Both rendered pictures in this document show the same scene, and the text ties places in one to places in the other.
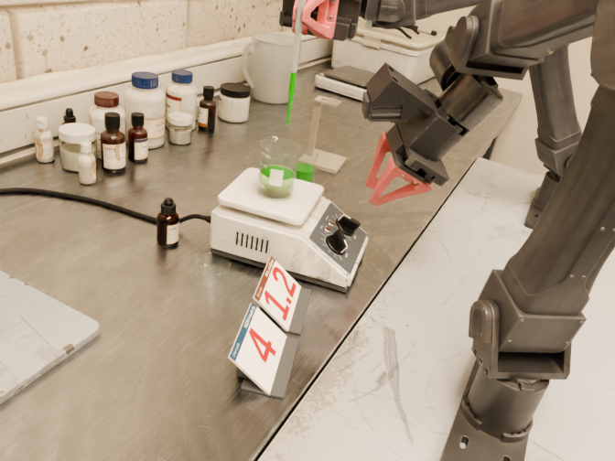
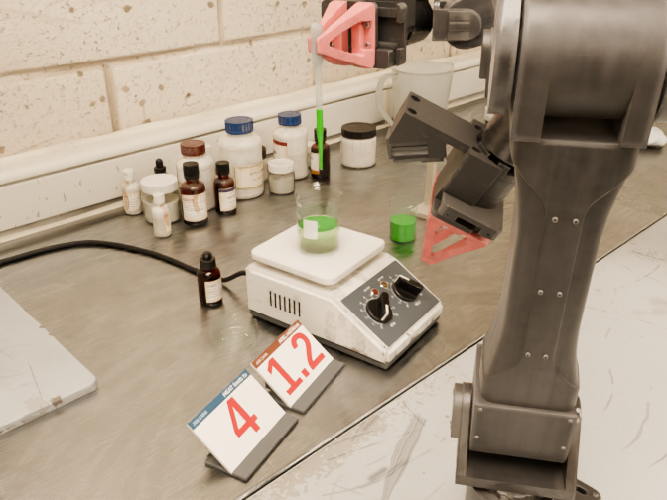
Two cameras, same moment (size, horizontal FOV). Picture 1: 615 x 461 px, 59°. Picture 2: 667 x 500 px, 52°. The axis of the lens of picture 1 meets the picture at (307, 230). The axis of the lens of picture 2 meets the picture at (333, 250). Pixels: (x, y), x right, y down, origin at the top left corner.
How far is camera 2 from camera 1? 0.25 m
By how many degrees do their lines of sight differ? 21
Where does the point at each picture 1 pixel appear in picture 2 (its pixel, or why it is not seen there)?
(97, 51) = (201, 97)
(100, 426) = (49, 480)
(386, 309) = (430, 394)
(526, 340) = (501, 438)
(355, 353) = (359, 441)
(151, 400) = (109, 461)
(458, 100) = (496, 131)
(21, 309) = (33, 358)
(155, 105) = (247, 152)
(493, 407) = not seen: outside the picture
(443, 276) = not seen: hidden behind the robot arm
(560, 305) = (531, 394)
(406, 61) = not seen: hidden behind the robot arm
